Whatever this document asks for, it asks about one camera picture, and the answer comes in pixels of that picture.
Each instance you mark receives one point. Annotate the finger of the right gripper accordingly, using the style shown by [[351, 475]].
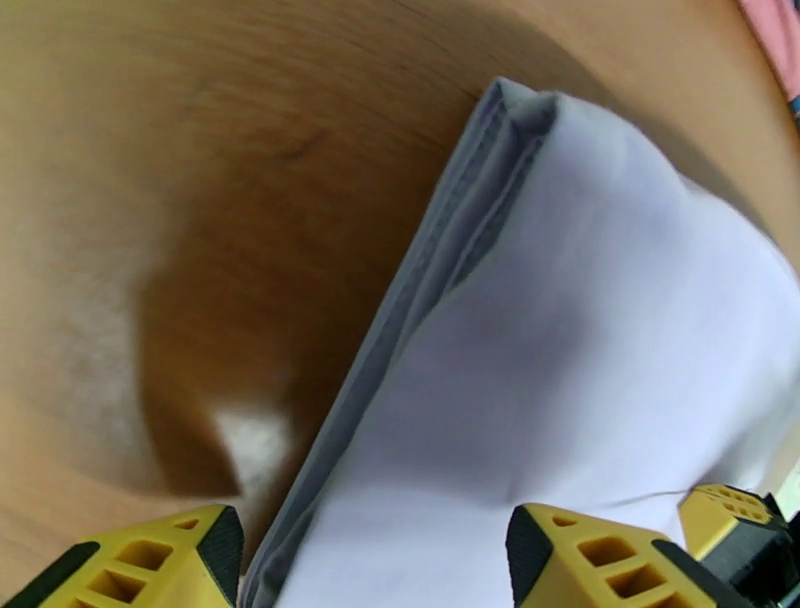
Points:
[[731, 519]]

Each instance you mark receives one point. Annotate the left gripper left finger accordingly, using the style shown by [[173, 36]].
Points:
[[150, 562]]

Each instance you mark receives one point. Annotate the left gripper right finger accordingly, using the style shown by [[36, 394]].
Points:
[[600, 562]]

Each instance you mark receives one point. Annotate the lavender cloth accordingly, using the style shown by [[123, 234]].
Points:
[[550, 344]]

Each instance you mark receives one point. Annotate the red printed tank top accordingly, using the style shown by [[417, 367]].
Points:
[[778, 37]]

